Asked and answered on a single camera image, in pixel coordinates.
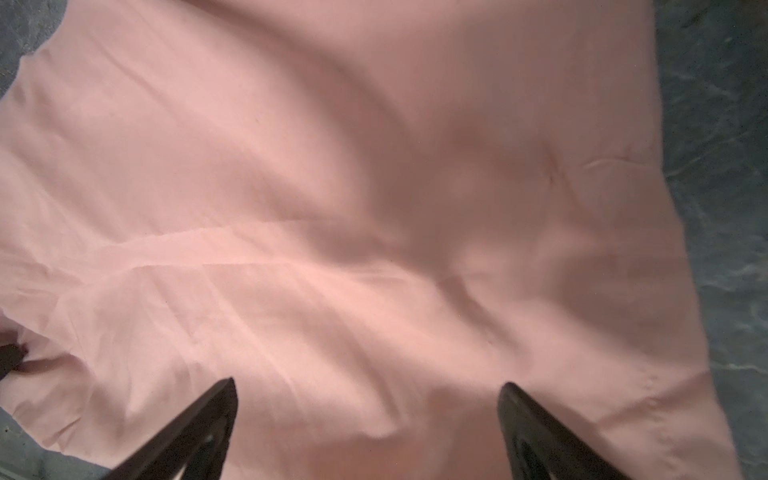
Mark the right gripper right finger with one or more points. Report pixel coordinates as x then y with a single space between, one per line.
539 446

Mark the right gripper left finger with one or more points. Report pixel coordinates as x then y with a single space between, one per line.
192 446

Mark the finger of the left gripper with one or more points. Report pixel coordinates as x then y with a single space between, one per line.
11 357

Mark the pink shorts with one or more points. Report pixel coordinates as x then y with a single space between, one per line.
371 215

